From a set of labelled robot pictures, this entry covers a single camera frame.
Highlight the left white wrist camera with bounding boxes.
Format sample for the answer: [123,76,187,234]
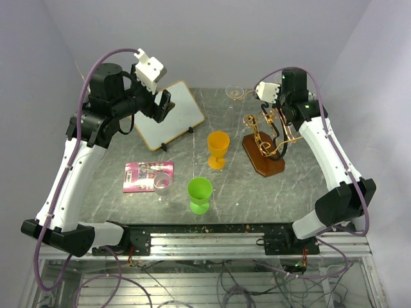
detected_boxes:
[134,49,167,94]

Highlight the gold wine glass rack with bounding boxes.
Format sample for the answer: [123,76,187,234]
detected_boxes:
[242,101,302,178]

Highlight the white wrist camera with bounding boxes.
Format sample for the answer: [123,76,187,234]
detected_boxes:
[134,49,167,94]
[256,81,281,103]

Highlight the clear small wine glass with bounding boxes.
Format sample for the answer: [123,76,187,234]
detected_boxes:
[274,71,282,84]

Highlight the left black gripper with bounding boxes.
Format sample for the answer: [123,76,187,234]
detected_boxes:
[112,63,175,123]

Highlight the orange plastic goblet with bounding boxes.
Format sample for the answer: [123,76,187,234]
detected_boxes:
[207,131,230,170]

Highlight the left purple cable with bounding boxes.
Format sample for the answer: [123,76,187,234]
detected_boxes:
[33,47,152,308]

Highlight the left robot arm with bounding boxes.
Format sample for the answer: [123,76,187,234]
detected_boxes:
[21,60,175,257]

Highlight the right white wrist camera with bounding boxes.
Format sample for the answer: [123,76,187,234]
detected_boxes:
[256,81,281,103]

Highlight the clear tall wine glass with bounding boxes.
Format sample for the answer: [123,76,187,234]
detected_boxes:
[225,84,245,108]

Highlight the clear front wine glass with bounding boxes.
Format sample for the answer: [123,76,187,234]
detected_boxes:
[153,172,173,208]

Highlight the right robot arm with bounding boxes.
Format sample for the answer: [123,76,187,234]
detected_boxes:
[279,67,376,254]

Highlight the green plastic goblet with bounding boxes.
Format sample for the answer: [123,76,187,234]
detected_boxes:
[187,177,213,215]

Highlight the pink booklet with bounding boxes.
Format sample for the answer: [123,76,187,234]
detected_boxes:
[123,161,174,193]

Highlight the aluminium mounting rail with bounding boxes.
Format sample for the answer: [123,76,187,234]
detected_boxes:
[43,221,372,259]

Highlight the yellow framed whiteboard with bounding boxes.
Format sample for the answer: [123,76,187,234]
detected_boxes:
[134,80,205,151]

